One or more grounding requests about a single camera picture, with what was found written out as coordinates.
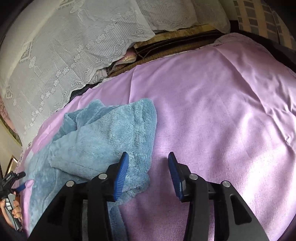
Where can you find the light blue fleece garment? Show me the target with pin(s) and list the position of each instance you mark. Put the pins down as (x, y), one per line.
(104, 139)

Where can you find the checked pillow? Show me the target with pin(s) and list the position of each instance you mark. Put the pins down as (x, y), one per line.
(254, 16)

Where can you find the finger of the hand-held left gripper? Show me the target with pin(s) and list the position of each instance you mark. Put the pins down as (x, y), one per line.
(20, 187)

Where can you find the purple bed sheet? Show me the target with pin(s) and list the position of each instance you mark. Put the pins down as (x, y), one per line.
(208, 104)

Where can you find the dark cloth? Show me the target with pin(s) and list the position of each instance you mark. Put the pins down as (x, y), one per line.
(77, 92)

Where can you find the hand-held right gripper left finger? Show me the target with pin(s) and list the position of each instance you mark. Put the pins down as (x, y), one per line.
(121, 176)

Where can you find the white lace cover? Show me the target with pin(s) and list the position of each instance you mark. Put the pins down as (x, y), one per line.
(69, 46)

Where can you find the white pillow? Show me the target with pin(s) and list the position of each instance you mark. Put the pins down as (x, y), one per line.
(212, 14)

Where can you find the wooden furniture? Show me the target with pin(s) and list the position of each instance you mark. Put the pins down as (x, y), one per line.
(11, 164)

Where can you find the patterned pink blanket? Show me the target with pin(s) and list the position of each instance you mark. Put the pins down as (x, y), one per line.
(126, 58)

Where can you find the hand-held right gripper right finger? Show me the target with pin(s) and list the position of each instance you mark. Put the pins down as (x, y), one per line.
(175, 176)

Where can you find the brown woven mat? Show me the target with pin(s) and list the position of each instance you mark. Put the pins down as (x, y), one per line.
(166, 37)

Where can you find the person's left hand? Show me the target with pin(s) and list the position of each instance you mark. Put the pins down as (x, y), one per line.
(16, 209)

